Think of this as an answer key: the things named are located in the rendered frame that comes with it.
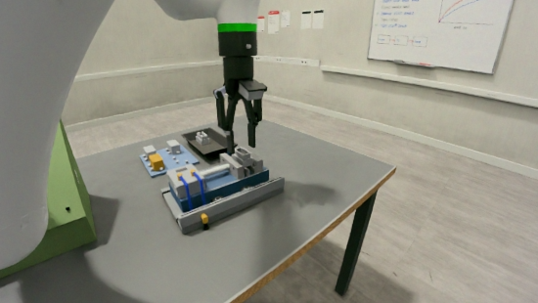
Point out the yellow-orange block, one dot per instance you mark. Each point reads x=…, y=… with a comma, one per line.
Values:
x=156, y=162

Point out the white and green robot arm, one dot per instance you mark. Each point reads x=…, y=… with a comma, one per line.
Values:
x=42, y=45

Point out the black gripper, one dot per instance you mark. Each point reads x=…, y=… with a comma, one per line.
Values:
x=235, y=69

